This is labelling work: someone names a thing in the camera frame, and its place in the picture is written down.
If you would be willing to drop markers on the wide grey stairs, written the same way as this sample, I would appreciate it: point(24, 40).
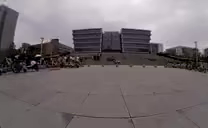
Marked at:
point(138, 59)

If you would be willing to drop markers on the row of bollards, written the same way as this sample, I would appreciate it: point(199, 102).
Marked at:
point(130, 65)

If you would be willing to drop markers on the low pale building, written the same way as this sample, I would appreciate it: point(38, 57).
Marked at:
point(180, 50)

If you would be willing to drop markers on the low brown building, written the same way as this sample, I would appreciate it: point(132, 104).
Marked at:
point(52, 47)

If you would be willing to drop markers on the lamp pole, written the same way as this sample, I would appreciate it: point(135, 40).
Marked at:
point(42, 46)

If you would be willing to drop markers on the tall grey building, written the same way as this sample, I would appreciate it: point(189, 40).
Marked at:
point(5, 28)

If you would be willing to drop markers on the large grey terraced building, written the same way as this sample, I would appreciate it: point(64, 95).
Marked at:
point(87, 40)

